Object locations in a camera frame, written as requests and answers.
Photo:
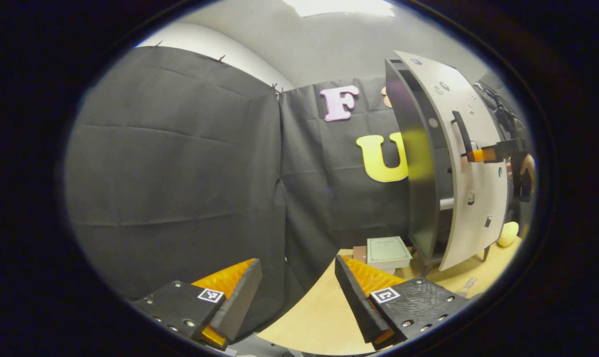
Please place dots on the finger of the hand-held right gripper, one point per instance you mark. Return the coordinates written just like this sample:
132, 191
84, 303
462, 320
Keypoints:
502, 150

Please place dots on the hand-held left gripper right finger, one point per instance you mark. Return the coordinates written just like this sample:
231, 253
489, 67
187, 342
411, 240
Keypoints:
358, 307

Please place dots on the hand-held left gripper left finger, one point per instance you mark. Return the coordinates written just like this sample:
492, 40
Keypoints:
240, 302

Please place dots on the beige cabinet door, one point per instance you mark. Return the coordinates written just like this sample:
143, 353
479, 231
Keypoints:
477, 208

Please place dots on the dark grey cabinet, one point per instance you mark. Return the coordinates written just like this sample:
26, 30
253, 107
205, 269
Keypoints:
420, 198

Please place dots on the white cabinet shelf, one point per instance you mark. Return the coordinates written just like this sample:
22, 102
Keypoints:
446, 204

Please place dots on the yellow bun toy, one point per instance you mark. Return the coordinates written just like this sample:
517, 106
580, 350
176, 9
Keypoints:
508, 234

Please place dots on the brown book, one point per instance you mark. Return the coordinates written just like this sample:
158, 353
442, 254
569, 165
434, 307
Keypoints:
359, 254

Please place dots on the green book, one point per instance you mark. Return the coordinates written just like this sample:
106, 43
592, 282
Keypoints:
388, 250

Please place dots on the black backdrop cloth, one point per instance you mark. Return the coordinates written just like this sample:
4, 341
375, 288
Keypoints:
180, 173

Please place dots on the large ceiling light panel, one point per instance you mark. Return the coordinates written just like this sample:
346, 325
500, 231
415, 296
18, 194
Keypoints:
339, 7

